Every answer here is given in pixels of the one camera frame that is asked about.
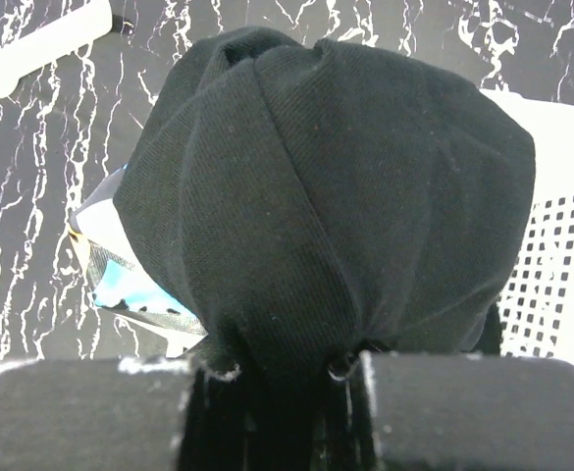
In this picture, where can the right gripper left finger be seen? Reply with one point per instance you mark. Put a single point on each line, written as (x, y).
(119, 414)

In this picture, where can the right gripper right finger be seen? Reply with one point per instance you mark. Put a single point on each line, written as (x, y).
(470, 412)

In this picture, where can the black daisy print t-shirt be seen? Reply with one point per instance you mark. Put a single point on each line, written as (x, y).
(291, 208)

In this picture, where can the white plastic mesh basket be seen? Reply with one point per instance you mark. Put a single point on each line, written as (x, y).
(537, 304)

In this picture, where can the black marbled table mat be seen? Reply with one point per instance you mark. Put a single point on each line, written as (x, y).
(72, 123)

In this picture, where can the grey white garment rack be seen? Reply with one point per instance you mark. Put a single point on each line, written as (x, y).
(52, 42)

